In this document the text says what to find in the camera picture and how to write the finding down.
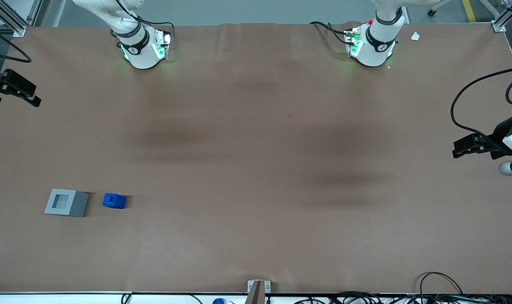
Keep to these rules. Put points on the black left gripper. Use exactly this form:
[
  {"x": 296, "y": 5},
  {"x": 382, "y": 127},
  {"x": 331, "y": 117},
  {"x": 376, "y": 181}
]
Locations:
[{"x": 497, "y": 139}]

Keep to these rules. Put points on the blue plastic part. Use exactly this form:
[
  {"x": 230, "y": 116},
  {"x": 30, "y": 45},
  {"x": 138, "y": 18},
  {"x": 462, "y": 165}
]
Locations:
[{"x": 113, "y": 201}]

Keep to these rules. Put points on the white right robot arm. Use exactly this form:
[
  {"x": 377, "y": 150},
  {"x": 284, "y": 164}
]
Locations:
[{"x": 140, "y": 50}]

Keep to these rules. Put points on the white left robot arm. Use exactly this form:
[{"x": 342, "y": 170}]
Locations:
[{"x": 376, "y": 46}]

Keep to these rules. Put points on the gray square base block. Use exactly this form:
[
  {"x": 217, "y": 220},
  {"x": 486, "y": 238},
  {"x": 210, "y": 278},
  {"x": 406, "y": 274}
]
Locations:
[{"x": 76, "y": 204}]

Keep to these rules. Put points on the white paper scrap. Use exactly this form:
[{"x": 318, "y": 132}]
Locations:
[{"x": 415, "y": 36}]

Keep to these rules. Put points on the blue round cap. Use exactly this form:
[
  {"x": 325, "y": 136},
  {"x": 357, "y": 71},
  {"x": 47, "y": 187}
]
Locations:
[{"x": 218, "y": 301}]

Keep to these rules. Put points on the aluminium frame post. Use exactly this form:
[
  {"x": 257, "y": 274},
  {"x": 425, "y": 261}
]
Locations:
[
  {"x": 507, "y": 14},
  {"x": 9, "y": 17}
]

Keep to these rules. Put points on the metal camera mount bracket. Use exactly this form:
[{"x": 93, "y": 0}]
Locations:
[{"x": 258, "y": 289}]

